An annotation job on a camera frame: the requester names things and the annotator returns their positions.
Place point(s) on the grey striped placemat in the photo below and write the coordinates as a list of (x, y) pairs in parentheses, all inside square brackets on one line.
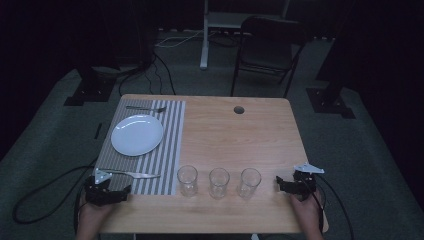
[(166, 146)]

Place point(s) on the person's right hand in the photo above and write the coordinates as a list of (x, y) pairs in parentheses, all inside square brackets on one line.
[(306, 210)]

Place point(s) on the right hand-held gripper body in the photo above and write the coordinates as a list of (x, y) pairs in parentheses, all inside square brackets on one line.
[(301, 185)]

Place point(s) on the small black bar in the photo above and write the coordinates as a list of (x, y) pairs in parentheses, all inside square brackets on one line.
[(98, 130)]

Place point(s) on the clear drinking glass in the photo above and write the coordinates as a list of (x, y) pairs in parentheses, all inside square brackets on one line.
[(187, 181), (249, 185), (219, 185)]

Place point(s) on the white round plate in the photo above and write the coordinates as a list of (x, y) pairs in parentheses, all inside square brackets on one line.
[(136, 135)]

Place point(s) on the person's left hand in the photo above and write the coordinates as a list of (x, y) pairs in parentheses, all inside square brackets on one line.
[(95, 213)]

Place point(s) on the silver fork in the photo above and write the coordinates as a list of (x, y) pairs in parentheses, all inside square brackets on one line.
[(143, 108)]

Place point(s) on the black folding chair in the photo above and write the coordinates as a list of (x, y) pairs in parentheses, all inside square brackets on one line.
[(266, 56)]

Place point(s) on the white desk frame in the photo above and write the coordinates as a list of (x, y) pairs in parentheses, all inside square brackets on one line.
[(205, 46)]

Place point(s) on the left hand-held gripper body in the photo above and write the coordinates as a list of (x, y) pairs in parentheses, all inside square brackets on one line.
[(103, 195)]

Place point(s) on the dark round table grommet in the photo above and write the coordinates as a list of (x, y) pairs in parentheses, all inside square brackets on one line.
[(239, 110)]

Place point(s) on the silver table knife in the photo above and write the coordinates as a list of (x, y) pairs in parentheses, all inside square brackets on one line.
[(133, 173)]

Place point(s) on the black stand base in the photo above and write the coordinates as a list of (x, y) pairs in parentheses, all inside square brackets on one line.
[(328, 103), (90, 95)]

